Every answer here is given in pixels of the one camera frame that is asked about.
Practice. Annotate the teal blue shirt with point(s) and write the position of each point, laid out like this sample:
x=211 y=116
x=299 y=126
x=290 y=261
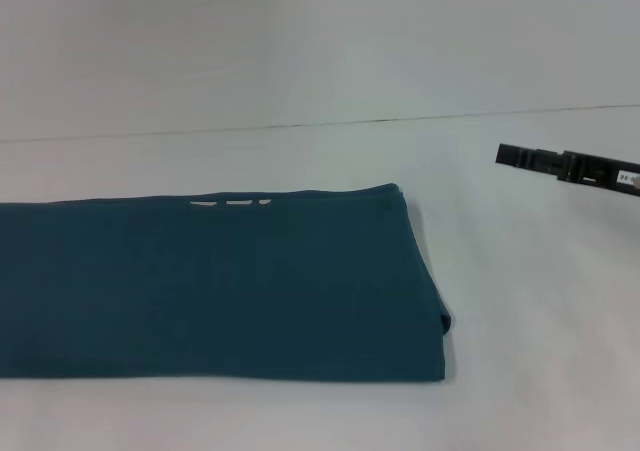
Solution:
x=225 y=286

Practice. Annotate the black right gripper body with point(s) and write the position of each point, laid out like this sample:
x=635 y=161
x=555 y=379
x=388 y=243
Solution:
x=600 y=173

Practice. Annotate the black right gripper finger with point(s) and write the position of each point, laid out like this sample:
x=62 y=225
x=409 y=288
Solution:
x=530 y=158

